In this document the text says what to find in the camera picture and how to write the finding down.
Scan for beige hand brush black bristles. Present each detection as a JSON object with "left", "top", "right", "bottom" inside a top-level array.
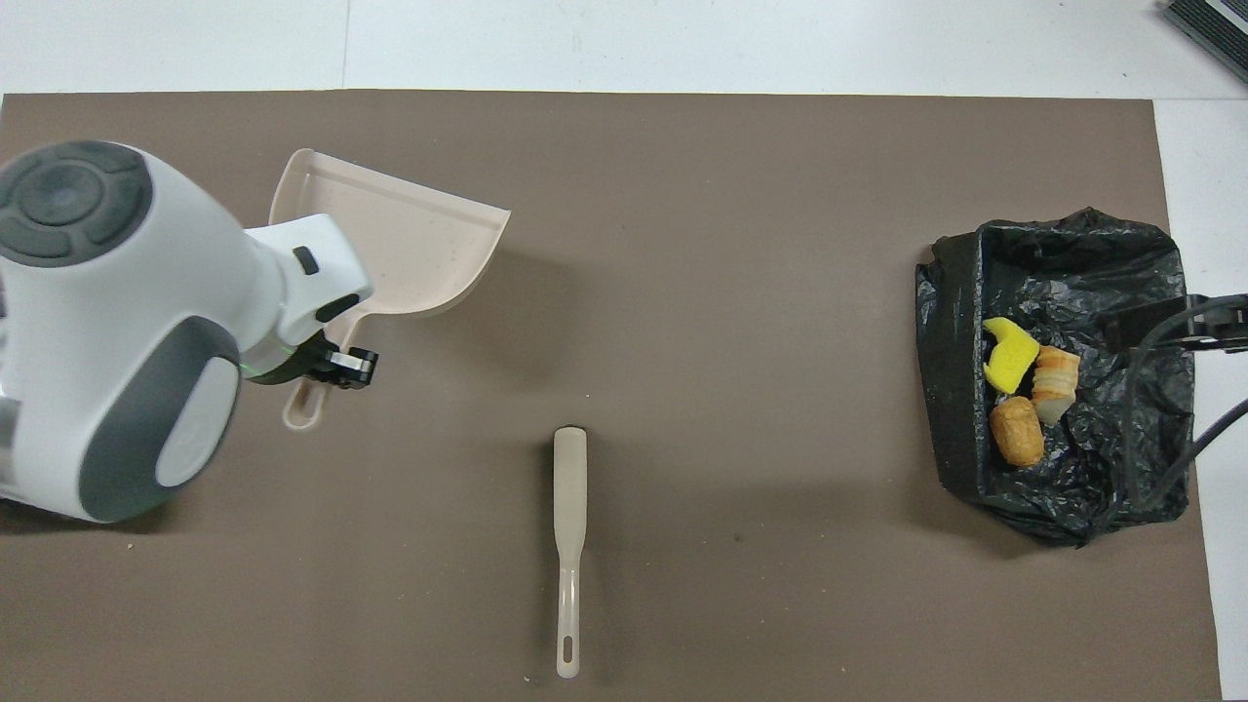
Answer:
[{"left": 552, "top": 425, "right": 589, "bottom": 681}]

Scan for brown oval bread roll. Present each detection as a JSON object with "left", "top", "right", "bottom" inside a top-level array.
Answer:
[{"left": 989, "top": 395, "right": 1046, "bottom": 468}]

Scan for plain yellow sponge piece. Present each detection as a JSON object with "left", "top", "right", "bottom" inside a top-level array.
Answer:
[{"left": 981, "top": 316, "right": 1040, "bottom": 396}]

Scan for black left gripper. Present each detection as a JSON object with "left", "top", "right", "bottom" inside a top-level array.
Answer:
[{"left": 242, "top": 331, "right": 379, "bottom": 391}]

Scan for beige plastic dustpan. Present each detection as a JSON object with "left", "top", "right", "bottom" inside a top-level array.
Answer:
[{"left": 267, "top": 147, "right": 513, "bottom": 432}]

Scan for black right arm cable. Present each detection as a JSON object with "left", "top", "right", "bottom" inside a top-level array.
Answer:
[{"left": 1097, "top": 292, "right": 1248, "bottom": 537}]

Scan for dark ribbed panel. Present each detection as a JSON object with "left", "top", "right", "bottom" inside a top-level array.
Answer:
[{"left": 1162, "top": 0, "right": 1248, "bottom": 84}]

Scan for striped croissant piece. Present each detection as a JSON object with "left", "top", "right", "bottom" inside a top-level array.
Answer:
[{"left": 1030, "top": 345, "right": 1082, "bottom": 426}]

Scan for brown table mat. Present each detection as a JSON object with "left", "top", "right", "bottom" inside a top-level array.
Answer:
[{"left": 0, "top": 90, "right": 1225, "bottom": 702}]

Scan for black bag lined bin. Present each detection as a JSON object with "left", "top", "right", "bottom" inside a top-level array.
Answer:
[{"left": 915, "top": 207, "right": 1196, "bottom": 547}]

